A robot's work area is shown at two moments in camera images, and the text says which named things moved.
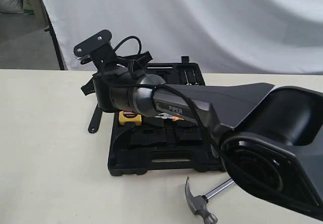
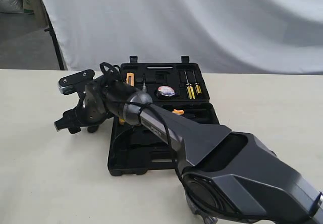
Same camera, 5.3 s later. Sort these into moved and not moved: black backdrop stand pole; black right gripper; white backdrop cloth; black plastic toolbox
Moved: black right gripper
Not moved: black plastic toolbox; black backdrop stand pole; white backdrop cloth
